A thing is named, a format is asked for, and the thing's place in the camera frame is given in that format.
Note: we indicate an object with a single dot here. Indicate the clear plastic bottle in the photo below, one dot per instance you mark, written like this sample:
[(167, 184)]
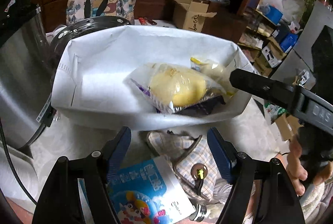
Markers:
[(201, 213)]

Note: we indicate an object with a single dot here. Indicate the blue carton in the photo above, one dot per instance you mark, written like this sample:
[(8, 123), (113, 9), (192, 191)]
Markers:
[(288, 42)]

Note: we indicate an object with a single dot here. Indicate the grey standing panel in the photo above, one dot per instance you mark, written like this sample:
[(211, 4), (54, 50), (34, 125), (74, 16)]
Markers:
[(322, 49)]

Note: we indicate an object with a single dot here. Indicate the brown cardboard box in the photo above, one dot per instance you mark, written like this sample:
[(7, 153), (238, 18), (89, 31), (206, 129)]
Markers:
[(288, 127)]

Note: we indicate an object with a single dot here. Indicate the green and white carton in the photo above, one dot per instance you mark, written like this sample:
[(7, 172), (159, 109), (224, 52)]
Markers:
[(275, 109)]

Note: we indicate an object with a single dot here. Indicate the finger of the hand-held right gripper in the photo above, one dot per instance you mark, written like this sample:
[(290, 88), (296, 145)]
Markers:
[(260, 86)]

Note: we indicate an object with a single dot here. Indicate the small yellow bread packet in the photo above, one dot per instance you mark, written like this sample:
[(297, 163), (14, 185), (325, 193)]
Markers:
[(208, 68)]

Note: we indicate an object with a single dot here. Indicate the blue cartoon print packet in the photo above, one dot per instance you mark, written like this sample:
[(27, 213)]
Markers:
[(140, 187)]

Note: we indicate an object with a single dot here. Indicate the dark striped packet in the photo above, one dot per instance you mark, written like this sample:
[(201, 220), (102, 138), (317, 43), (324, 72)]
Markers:
[(205, 107)]

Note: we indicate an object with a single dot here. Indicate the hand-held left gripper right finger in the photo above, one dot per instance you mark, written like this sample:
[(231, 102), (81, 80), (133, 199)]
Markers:
[(221, 159)]

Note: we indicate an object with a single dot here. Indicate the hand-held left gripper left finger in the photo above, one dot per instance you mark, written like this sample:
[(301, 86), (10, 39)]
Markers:
[(119, 152)]

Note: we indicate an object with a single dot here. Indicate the stainless steel pressure cooker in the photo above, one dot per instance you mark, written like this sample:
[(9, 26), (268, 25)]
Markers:
[(20, 70)]

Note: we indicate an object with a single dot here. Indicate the blue tissue box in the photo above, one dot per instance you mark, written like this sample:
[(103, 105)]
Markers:
[(274, 13)]

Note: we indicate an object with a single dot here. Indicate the plaid fabric pouch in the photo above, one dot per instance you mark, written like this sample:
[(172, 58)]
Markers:
[(187, 146)]

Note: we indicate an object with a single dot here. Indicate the small red packet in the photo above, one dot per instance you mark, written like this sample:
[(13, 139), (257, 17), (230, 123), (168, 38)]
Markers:
[(145, 21)]

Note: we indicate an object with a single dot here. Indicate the person's right hand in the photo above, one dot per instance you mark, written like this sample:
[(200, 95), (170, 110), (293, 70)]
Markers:
[(296, 169)]

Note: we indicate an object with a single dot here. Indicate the open cardboard box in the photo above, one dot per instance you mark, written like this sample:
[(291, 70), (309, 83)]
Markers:
[(187, 13)]

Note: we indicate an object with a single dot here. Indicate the large yellow bread packet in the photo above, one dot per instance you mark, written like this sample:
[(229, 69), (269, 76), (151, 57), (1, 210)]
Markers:
[(179, 86)]

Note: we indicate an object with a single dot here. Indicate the black and white box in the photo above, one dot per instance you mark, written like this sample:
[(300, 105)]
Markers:
[(270, 55)]

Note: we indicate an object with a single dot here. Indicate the storage shelf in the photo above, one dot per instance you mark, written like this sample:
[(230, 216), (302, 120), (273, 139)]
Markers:
[(256, 39)]

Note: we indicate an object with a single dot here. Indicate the white paper bag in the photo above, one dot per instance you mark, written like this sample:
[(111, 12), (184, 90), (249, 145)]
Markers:
[(104, 70)]

